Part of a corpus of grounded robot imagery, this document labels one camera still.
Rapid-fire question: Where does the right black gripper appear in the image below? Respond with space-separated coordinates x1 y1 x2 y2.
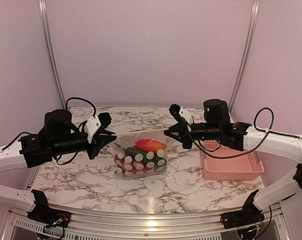
165 120 222 149

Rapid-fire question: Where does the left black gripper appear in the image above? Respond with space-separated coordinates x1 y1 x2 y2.
51 129 116 160

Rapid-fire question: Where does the green fake cucumber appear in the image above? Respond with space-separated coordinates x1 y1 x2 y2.
124 147 167 169

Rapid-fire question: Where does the red orange fake mango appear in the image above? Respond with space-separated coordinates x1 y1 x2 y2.
134 138 166 153

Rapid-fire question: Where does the clear zip top bag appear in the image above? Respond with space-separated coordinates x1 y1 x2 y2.
112 129 172 179

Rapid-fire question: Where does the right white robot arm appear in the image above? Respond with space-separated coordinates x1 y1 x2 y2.
164 99 302 224

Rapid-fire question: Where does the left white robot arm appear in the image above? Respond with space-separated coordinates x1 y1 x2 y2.
0 109 116 223

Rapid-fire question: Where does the pink plastic basket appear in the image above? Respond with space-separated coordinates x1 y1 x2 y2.
201 140 265 181

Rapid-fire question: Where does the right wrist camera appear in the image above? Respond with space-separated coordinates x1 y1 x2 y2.
169 104 194 125

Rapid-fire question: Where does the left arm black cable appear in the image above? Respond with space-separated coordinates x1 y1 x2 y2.
55 96 97 166

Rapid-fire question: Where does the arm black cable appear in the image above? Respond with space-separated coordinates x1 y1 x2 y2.
183 107 275 160
55 96 97 166

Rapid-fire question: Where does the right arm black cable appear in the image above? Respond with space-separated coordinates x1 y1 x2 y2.
183 107 275 160

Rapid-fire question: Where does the front aluminium rail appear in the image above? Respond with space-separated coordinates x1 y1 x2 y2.
5 199 285 240

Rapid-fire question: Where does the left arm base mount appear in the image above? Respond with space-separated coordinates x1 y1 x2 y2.
27 189 70 228

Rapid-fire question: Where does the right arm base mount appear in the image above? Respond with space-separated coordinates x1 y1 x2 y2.
220 190 265 229

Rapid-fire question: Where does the left aluminium frame post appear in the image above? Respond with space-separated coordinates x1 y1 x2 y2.
38 0 66 108

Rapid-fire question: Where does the aluminium frame post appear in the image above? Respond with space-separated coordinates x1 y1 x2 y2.
38 0 66 108
229 0 260 112

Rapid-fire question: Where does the right aluminium frame post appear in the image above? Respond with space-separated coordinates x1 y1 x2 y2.
229 0 260 112

